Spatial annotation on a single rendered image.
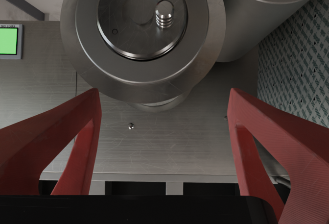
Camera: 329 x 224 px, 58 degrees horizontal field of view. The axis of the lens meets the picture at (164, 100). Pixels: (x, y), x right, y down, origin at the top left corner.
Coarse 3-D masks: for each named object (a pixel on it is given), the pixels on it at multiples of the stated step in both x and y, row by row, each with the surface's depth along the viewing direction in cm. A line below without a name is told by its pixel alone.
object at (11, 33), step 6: (0, 30) 59; (6, 30) 59; (12, 30) 59; (0, 36) 59; (6, 36) 59; (12, 36) 59; (0, 42) 59; (6, 42) 59; (12, 42) 59; (0, 48) 58; (6, 48) 58; (12, 48) 58
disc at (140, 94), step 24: (72, 0) 26; (216, 0) 26; (72, 24) 26; (216, 24) 26; (72, 48) 26; (216, 48) 26; (96, 72) 26; (192, 72) 26; (120, 96) 26; (144, 96) 26; (168, 96) 26
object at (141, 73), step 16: (80, 0) 25; (96, 0) 25; (192, 0) 25; (80, 16) 25; (192, 16) 25; (208, 16) 25; (80, 32) 25; (96, 32) 25; (192, 32) 25; (96, 48) 25; (176, 48) 25; (192, 48) 25; (96, 64) 25; (112, 64) 25; (128, 64) 25; (144, 64) 25; (160, 64) 25; (176, 64) 25; (128, 80) 25; (144, 80) 25; (160, 80) 25
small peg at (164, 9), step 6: (162, 0) 22; (168, 0) 22; (156, 6) 22; (162, 6) 22; (168, 6) 22; (156, 12) 22; (162, 12) 21; (168, 12) 21; (156, 18) 23; (162, 18) 22; (168, 18) 22; (162, 24) 23; (168, 24) 23
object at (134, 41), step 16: (112, 0) 24; (128, 0) 25; (144, 0) 24; (160, 0) 24; (176, 0) 24; (96, 16) 24; (112, 16) 24; (128, 16) 25; (144, 16) 24; (176, 16) 24; (112, 32) 24; (128, 32) 24; (144, 32) 24; (160, 32) 24; (176, 32) 24; (112, 48) 25; (128, 48) 24; (144, 48) 24; (160, 48) 24
